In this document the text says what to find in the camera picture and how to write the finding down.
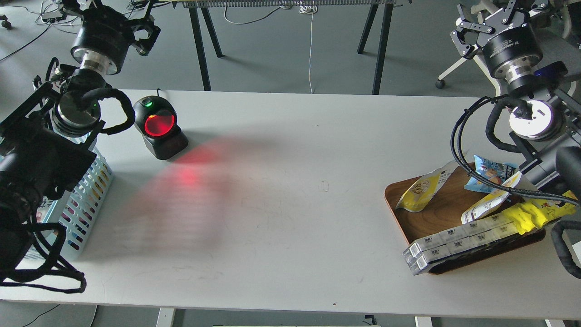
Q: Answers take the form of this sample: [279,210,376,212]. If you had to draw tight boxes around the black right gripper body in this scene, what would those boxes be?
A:
[481,18,543,79]

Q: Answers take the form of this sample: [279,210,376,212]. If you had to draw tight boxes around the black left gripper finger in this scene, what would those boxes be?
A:
[59,0,98,19]
[132,18,161,56]

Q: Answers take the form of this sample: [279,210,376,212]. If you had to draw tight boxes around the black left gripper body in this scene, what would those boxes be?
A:
[71,5,135,74]

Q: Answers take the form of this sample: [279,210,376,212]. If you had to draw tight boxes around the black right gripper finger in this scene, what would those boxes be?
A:
[495,0,552,21]
[450,17,492,59]

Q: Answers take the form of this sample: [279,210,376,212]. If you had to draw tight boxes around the yellow white snack pouch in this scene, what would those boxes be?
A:
[395,161,459,213]

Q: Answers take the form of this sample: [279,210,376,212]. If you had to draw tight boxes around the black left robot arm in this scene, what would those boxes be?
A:
[0,0,161,294]

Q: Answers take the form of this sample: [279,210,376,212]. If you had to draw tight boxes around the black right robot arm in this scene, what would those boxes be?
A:
[450,0,580,198]

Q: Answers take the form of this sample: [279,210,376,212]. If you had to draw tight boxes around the blue snack bag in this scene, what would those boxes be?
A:
[463,155,517,194]

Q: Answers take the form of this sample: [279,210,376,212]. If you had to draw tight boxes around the yellow cartoon snack pack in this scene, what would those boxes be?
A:
[501,199,579,235]

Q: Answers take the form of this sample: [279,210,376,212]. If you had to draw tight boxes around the light blue plastic basket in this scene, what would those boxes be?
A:
[31,140,114,261]

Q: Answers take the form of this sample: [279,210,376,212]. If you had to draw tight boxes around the white office chair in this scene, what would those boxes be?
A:
[436,0,580,95]

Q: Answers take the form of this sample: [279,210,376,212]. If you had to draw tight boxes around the black trestle table legs left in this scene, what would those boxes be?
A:
[187,7,225,91]

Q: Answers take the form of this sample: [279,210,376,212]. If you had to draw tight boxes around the black trestle table legs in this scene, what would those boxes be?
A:
[357,0,396,95]
[187,7,225,91]

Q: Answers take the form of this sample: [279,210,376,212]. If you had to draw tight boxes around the black barcode scanner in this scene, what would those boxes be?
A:
[133,95,189,160]

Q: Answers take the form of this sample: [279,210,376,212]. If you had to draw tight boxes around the black trestle table legs right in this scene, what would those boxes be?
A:
[357,0,396,95]

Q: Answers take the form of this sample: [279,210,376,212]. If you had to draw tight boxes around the yellow white flat sachet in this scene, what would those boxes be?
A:
[461,172,538,224]

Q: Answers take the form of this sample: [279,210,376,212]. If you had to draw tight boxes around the brown wooden tray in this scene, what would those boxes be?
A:
[384,167,546,275]

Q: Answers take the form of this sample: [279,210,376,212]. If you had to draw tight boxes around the upper white box strip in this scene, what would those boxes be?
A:
[402,213,518,264]

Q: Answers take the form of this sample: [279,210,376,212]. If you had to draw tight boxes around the white box strip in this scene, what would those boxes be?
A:
[402,223,522,275]
[402,213,518,264]

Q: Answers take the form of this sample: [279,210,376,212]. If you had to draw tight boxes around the lower white box strip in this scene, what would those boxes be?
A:
[402,223,522,275]

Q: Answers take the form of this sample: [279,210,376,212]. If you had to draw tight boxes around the white hanging cable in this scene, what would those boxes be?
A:
[299,5,318,94]

